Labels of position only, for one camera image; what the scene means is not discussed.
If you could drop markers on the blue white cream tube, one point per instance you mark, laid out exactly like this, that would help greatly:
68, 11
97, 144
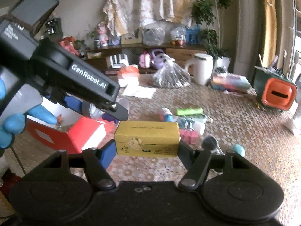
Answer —
190, 124

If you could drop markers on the stack of colourful books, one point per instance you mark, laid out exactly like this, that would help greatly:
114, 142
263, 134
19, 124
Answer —
230, 82

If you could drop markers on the pink doll figurine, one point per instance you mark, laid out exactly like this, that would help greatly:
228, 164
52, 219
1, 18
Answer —
102, 34

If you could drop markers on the green tube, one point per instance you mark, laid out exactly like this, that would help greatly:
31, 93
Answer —
189, 111

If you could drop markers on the green orange tissue box holder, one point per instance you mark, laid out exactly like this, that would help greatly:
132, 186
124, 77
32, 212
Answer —
274, 90

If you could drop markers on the white jug with handle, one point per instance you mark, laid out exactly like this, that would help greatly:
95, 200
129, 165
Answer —
202, 68

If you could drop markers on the purple kettlebell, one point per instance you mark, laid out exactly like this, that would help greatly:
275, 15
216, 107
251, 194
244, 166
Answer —
157, 60

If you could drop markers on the white sunglasses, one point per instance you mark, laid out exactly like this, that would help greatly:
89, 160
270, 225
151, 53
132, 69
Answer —
210, 143

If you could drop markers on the clear plastic bag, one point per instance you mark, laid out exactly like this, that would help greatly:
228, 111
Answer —
170, 75

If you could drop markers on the red charm keychain with ring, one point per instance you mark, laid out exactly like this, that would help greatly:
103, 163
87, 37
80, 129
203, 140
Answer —
59, 121

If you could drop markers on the red water bottle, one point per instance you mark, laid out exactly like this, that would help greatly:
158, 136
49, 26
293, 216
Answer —
68, 44

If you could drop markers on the teal ball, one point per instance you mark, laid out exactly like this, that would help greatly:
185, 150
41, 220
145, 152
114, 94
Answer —
238, 149

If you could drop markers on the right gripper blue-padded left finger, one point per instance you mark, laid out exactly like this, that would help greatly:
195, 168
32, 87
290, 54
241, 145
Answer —
96, 162

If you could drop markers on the white wifi router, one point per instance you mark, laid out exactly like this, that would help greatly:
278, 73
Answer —
118, 61

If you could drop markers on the white paper sheet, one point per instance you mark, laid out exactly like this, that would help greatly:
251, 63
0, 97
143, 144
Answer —
139, 91

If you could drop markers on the picture frame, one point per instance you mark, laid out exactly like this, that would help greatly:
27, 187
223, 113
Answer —
132, 38

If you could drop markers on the blue gloved left hand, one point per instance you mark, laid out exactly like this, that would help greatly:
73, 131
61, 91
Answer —
15, 124

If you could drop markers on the yellow cardboard box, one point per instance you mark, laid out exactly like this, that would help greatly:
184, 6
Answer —
147, 139

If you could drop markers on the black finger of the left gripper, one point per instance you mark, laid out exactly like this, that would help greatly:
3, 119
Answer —
119, 112

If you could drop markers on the green potted plant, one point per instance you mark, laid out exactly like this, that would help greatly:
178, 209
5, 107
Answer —
206, 13

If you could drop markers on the orange tissue pack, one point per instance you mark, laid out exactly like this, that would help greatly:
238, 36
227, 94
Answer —
128, 74

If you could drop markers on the red white cardboard box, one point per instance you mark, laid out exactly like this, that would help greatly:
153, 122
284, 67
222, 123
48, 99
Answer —
75, 133

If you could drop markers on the pink toy case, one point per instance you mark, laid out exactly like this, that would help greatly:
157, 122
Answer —
145, 60

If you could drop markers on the wooden tv cabinet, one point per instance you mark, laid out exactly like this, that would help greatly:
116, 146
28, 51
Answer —
139, 54

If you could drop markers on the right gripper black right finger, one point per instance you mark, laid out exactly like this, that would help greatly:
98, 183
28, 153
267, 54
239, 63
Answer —
197, 164

